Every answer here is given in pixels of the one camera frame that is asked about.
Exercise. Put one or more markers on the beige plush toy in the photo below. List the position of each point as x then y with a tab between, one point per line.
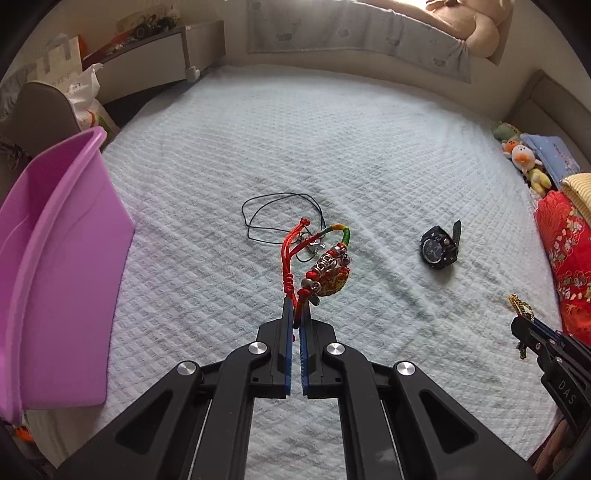
480	27

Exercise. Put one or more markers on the grey printed bed bumper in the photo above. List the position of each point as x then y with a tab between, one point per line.
346	27

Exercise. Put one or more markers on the yellow plush toy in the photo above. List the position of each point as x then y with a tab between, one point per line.
539	181

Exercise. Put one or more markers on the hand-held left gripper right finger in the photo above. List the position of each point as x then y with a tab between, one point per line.
303	360

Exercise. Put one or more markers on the beige padded headboard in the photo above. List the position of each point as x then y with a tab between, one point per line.
554	106

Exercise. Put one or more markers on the white orange plush toy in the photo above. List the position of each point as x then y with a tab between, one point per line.
521	157

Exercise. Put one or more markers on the person's right hand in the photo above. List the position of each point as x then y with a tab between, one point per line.
556	447

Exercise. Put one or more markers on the dark toy car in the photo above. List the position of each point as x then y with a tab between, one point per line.
145	29

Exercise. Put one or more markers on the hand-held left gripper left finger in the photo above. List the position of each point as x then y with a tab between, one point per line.
287	350

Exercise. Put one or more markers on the black wristwatch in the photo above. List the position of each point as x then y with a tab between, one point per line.
436	249

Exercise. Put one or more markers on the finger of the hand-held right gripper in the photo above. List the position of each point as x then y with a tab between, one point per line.
531	337
565	338

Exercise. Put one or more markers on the white paper bag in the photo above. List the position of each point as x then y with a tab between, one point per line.
60	60

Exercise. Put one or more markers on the yellow striped cloth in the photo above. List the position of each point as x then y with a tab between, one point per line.
577	187

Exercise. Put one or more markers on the white plastic bag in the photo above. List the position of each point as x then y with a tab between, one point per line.
85	92

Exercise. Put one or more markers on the grey chair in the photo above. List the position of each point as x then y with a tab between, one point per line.
41	106

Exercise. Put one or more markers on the white drawer nightstand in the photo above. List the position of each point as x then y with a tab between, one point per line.
152	60

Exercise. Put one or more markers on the pink plastic basin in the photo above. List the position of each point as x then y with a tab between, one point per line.
60	277

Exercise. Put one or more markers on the white quilted bedspread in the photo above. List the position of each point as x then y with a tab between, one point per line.
323	161

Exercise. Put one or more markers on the green plush toy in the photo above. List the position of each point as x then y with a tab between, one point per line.
504	133

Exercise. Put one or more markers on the blue pillow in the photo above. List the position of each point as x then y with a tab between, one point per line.
558	157

